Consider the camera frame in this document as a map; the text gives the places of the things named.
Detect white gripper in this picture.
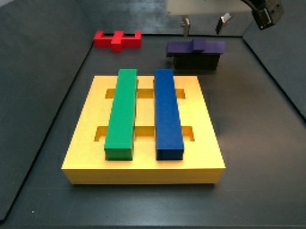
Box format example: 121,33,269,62
165,0,251,37

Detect purple comb-shaped block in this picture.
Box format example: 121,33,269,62
165,38,225,57

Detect black fixture stand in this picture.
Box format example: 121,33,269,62
173,54,220,71

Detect yellow slotted board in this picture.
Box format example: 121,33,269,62
62,76,225,184

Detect red comb-shaped block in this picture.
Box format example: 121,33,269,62
93,30,141,53

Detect blue long bar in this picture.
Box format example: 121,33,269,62
153,69,184,160

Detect green long bar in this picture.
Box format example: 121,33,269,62
104,69,137,160

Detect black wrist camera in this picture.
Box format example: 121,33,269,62
252,0,284,30

